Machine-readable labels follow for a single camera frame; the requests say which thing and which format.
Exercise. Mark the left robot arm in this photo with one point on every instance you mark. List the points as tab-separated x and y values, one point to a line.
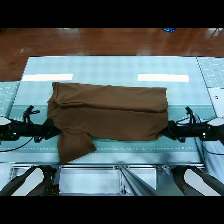
20	128

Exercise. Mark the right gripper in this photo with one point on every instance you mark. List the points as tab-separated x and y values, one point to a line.
170	130

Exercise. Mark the silver frame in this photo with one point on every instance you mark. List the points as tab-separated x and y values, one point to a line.
110	180

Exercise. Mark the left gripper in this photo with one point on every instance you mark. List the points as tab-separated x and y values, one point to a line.
50	130

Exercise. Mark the brown T-shirt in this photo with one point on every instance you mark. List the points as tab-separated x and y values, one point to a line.
106	113

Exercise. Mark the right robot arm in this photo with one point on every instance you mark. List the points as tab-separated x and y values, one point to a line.
203	128

